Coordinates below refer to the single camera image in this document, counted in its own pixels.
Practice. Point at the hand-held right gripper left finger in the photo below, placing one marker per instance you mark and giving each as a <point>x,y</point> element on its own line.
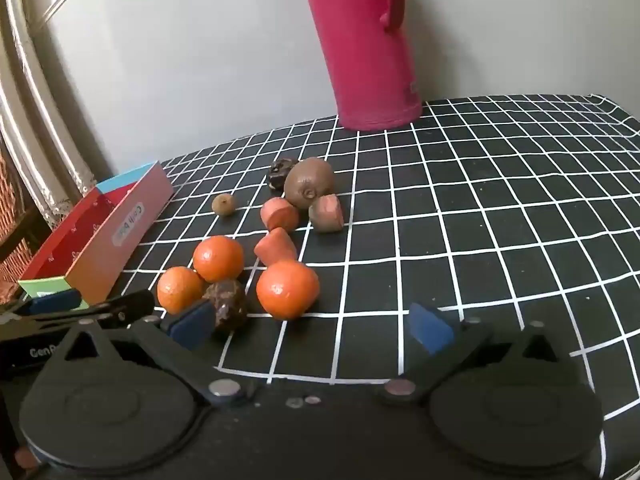
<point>194,324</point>

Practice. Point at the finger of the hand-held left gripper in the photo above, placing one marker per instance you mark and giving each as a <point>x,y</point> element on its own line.
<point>127,304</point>
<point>52,301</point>

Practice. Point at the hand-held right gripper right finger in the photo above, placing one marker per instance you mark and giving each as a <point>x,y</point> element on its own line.
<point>429,327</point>

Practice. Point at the dark wrinkled dried fruit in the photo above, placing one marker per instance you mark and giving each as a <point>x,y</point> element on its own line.
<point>279,175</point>
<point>227,305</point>

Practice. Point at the red cardboard box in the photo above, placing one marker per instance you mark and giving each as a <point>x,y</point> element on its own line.
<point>100,240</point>

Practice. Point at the large orange mandarin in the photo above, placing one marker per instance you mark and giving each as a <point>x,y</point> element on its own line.
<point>287,289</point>

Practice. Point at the orange carrot piece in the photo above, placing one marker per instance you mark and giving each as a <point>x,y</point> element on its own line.
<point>274,247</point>
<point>279,214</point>

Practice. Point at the small brown longan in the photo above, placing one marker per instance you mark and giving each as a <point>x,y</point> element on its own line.
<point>224,205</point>

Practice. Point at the brownish carrot piece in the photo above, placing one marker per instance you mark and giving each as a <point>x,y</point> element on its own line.
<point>326,212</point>

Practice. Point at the brown kiwi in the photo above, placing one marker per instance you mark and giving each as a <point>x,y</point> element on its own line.
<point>310,180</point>

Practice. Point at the orange woven wooden chair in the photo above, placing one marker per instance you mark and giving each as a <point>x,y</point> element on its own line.
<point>15,240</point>

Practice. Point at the beige satin curtain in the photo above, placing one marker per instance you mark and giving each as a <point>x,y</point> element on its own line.
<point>35,110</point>

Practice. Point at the pink thermos flask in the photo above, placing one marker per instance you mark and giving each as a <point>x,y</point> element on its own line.
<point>362,45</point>

